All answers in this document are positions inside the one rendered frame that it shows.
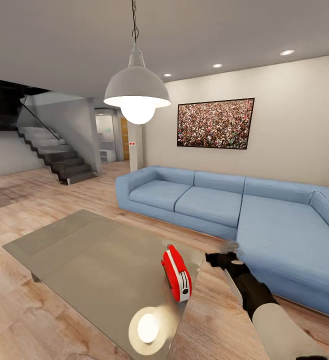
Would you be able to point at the radio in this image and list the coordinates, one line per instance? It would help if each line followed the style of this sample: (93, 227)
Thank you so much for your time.
(177, 275)

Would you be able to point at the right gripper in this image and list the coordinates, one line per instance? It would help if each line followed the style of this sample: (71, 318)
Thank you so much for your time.
(216, 259)

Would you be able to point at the coffee table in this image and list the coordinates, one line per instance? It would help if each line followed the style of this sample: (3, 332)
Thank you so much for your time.
(112, 274)

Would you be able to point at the door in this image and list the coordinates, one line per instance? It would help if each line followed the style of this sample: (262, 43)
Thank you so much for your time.
(125, 139)

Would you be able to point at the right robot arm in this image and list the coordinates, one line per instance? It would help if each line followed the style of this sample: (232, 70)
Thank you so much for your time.
(281, 336)

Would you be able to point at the picture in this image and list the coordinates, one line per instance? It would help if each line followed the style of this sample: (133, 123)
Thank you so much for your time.
(216, 124)

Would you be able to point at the sofa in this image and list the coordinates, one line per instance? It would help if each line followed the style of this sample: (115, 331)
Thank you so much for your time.
(282, 227)

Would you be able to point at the room light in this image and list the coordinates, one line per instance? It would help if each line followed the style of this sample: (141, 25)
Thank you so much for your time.
(137, 81)

